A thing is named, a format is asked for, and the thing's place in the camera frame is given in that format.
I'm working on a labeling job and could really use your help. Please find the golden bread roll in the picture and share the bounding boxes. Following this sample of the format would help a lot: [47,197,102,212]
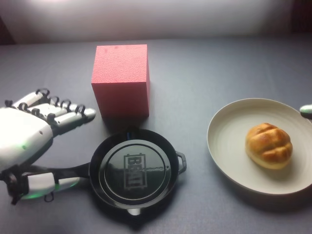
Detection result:
[245,123,293,170]

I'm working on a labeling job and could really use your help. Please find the grey table cloth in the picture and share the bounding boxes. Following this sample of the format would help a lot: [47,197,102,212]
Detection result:
[0,38,312,234]

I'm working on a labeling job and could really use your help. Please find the cream round plate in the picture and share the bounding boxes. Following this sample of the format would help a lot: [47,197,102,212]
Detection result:
[207,98,312,195]

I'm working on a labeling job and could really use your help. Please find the black cast iron pan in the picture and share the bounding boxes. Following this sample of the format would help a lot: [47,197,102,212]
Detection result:
[24,125,188,216]

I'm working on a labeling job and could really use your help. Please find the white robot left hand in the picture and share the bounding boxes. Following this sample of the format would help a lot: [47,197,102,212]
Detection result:
[0,88,97,205]

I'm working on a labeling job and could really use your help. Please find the red block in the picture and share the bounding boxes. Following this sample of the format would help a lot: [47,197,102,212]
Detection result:
[91,44,150,120]

